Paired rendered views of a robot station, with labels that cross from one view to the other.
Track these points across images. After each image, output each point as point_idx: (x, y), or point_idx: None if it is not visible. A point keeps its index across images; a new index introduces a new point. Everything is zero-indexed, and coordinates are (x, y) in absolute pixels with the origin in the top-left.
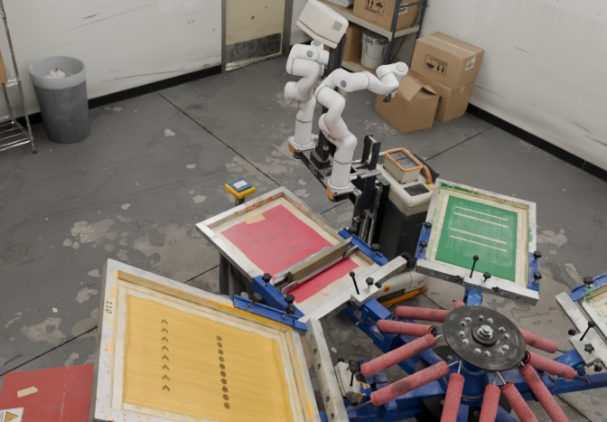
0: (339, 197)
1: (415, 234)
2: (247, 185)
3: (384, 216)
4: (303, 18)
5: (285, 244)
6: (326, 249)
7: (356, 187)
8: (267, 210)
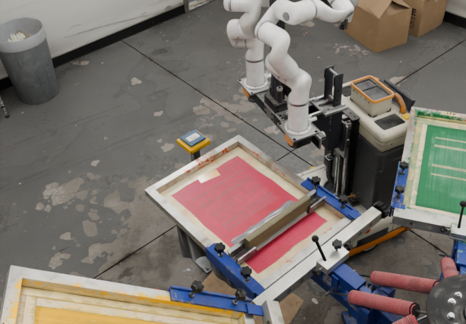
0: (299, 143)
1: (394, 170)
2: (200, 138)
3: (356, 152)
4: None
5: (243, 202)
6: (288, 205)
7: (320, 126)
8: (222, 164)
